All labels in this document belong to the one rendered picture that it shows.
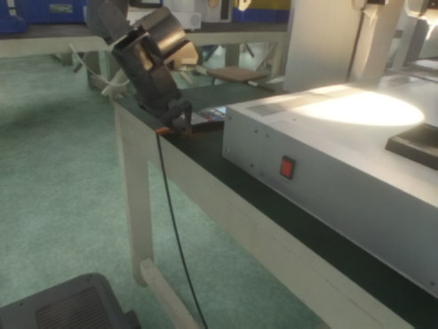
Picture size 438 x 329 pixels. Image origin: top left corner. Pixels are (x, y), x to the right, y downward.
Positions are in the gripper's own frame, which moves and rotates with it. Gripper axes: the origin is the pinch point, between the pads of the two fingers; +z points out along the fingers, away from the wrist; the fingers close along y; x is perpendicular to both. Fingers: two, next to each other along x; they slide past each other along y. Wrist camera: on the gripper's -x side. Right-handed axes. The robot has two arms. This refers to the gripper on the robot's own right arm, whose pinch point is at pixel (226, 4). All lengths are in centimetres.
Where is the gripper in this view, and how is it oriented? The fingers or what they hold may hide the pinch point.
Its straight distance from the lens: 68.4
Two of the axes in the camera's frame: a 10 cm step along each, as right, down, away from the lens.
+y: -5.8, -4.3, 6.9
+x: -7.7, 0.1, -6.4
